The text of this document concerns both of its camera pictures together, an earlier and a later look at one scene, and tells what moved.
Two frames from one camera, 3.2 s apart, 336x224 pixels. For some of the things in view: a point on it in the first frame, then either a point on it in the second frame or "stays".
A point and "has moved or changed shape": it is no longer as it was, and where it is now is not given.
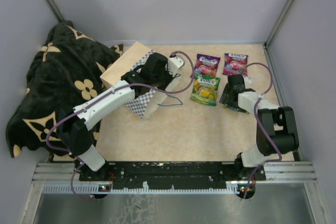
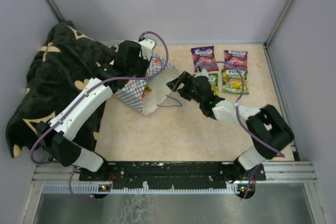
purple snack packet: x=207 y=65 has moved or changed shape
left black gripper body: x=162 y=82 -> x=139 y=69
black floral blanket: x=65 y=70 stays
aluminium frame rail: x=276 y=172 stays
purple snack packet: x=235 y=64 has moved or changed shape
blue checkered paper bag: x=145 y=105 has moved or changed shape
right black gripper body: x=226 y=92 -> x=188 y=92
